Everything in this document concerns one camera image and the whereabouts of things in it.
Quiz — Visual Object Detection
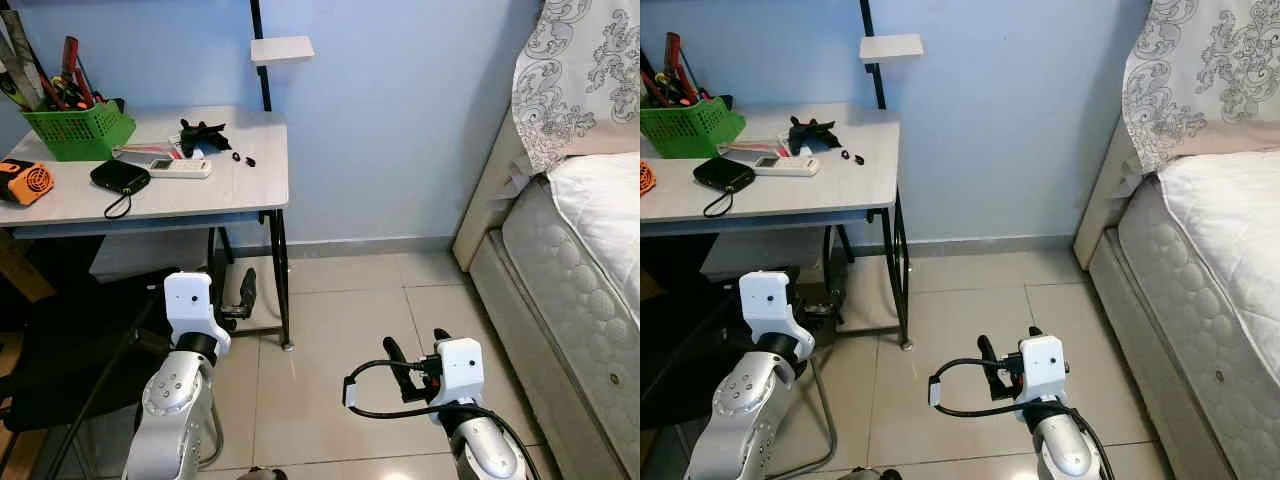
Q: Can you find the white remote control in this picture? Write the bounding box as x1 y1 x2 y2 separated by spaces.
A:
148 157 213 180
752 155 821 178

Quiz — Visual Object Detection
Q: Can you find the quilted white mattress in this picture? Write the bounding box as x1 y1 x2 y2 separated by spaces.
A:
500 175 641 473
1117 172 1280 480

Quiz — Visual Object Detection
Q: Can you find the black chair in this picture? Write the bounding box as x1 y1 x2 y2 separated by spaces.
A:
640 262 841 480
0 268 227 480

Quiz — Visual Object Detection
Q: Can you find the black glove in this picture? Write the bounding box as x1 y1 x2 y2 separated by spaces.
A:
178 118 233 158
787 116 839 155

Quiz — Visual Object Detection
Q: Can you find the pink flat packet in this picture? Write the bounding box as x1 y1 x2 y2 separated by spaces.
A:
113 142 186 161
718 138 796 158

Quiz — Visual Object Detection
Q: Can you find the green plastic basket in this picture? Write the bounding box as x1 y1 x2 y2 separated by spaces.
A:
640 97 747 160
22 98 137 163

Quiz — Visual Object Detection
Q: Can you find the small white shelf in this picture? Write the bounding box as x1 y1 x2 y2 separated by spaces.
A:
859 34 925 64
250 36 315 67

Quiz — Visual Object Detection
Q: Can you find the black metal pole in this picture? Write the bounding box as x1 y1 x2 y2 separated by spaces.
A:
250 0 274 111
858 0 888 109

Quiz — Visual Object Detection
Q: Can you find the dark flat tool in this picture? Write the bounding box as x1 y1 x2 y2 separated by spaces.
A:
640 50 665 109
0 10 51 111

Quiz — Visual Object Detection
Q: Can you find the grey patterned cloth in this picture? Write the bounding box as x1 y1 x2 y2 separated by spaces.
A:
1122 0 1280 173
512 0 641 176

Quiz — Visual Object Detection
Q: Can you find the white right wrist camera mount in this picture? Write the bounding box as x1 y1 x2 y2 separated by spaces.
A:
1017 335 1067 404
432 338 486 406

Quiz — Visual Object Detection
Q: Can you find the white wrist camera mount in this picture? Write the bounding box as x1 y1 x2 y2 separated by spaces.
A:
1017 335 1067 404
738 270 817 363
163 271 232 358
432 338 486 406

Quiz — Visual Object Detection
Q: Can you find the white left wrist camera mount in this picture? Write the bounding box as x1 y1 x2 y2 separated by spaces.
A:
738 270 817 363
163 271 232 358

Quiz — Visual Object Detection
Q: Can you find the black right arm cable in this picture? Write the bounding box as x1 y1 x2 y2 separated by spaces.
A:
343 359 542 480
928 356 1117 480

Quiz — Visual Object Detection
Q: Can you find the white desk black frame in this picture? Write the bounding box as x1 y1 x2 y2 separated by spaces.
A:
0 105 294 352
640 103 914 352

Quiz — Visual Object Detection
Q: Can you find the beige bed frame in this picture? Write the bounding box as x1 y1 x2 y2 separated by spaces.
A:
452 105 641 480
1073 115 1243 480

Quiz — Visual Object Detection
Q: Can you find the black pouch with strap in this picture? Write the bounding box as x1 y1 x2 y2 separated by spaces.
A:
693 156 757 219
90 158 152 220

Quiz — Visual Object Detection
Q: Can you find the red handled tool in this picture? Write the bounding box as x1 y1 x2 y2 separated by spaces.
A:
60 36 99 109
662 32 703 106

